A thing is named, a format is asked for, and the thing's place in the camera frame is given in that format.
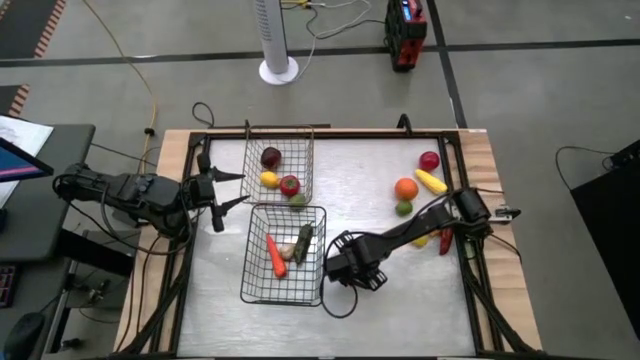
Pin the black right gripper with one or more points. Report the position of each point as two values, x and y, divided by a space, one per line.
355 260

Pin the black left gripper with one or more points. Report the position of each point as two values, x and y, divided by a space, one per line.
202 190

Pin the dark purple plum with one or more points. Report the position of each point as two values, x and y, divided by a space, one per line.
270 157

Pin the red tomato with green stem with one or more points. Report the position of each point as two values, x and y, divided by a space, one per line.
289 186

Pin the white garlic bulb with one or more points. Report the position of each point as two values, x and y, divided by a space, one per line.
286 251

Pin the orange plastic carrot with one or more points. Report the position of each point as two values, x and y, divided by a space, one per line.
276 257

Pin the orange plastic orange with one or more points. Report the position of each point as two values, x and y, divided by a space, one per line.
406 189

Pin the bright red chili pepper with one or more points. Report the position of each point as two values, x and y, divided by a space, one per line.
445 242

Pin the yellow corn cob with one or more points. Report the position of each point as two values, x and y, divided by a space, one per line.
431 181

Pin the red apple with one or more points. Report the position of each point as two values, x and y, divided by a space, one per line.
429 161

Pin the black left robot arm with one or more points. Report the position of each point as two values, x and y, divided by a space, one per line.
150 197

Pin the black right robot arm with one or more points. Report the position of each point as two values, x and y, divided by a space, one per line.
425 222

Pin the dark green cucumber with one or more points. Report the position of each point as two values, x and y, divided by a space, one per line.
303 243

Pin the black table clamp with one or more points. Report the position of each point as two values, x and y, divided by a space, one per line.
404 122

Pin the white tower fan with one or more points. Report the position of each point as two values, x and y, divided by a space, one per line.
272 35

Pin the dark grey desk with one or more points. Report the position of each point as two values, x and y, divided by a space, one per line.
55 210

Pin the white paper sheet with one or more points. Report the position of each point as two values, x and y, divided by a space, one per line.
25 132

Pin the computer monitor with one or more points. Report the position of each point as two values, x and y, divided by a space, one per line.
15 165

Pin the red and black power station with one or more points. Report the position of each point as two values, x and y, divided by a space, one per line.
405 40

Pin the small black striped-edge floor mat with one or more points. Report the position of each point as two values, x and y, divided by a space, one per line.
10 100

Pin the black keyboard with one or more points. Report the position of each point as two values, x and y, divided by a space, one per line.
7 285

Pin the black computer mouse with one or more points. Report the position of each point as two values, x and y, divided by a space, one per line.
22 335

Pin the large black box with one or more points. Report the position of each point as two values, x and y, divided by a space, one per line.
610 225

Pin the large black striped-edge floor mat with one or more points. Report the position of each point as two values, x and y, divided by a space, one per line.
25 25

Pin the black metal table frame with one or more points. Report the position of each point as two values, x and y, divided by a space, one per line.
350 135

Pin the silver metal bracket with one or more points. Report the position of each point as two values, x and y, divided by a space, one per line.
505 214

